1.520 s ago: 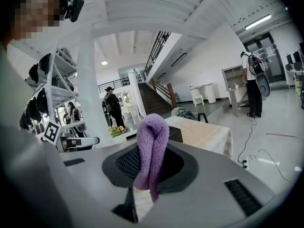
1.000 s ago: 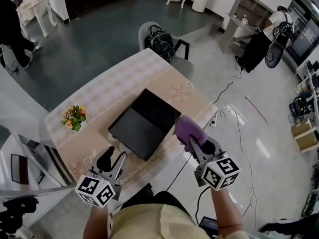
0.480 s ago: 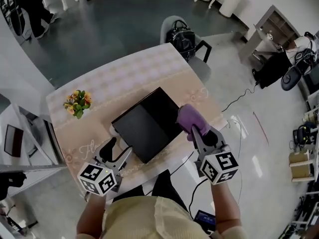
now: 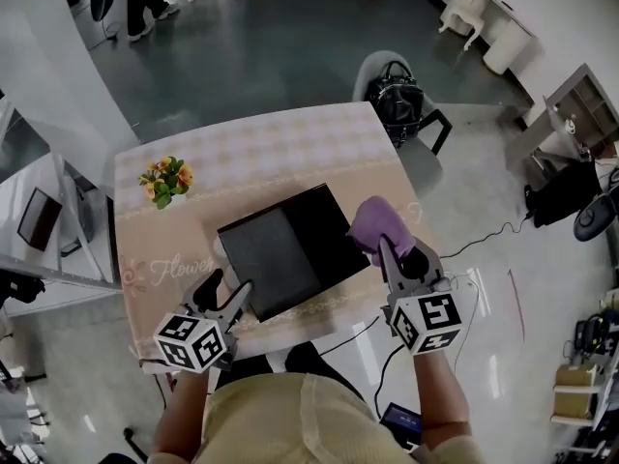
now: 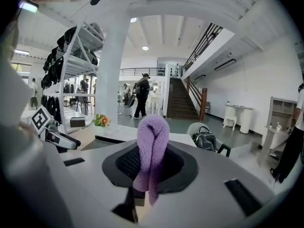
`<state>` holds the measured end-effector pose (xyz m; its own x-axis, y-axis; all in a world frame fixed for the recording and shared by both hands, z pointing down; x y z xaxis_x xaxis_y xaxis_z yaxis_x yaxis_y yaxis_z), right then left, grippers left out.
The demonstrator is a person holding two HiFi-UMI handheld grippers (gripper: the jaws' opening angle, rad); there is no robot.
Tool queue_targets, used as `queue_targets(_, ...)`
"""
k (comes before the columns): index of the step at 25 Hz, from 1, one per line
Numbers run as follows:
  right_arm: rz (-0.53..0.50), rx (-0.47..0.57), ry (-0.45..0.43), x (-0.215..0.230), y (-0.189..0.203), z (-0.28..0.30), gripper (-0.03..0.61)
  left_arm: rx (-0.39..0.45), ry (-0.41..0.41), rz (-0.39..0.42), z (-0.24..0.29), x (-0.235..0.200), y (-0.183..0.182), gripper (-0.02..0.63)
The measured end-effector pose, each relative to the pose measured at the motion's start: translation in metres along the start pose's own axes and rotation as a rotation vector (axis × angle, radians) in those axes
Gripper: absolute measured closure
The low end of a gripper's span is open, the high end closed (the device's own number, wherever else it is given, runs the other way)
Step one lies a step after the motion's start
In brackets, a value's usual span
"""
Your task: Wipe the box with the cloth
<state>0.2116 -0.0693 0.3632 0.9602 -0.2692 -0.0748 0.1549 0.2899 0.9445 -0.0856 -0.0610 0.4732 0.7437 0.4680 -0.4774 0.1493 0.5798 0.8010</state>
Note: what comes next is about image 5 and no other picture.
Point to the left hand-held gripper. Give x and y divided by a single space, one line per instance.
41 119

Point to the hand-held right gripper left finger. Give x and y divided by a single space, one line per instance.
90 186

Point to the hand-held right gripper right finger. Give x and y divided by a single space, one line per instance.
190 205

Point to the black tray box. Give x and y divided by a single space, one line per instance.
109 138

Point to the purple cloth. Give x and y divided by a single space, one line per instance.
152 136

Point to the person's left forearm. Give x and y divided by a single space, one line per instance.
28 127

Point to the potted orange flowers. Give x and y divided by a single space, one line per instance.
104 120

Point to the white metal shelf rack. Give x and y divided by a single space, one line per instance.
63 79

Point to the black handbag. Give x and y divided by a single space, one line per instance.
204 140

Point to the person's cream knit top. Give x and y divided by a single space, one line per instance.
16 98

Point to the group of black bags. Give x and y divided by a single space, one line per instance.
55 68

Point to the grey chair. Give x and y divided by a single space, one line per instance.
193 127

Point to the white ornate side table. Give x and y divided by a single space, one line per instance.
155 101

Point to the grey desk with shelf unit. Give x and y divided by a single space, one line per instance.
266 141

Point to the white ornate dressing table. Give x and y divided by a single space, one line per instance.
245 120

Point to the dark wooden staircase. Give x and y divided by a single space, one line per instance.
180 98

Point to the black balcony railing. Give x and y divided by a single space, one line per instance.
161 72

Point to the white cup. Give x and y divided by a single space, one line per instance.
278 127

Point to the round ceiling light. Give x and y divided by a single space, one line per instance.
133 20
145 48

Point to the long ceiling tube light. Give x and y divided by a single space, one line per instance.
28 6

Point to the black linear pendant lamp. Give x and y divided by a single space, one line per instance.
225 64

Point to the black stair railing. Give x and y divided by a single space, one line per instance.
202 44

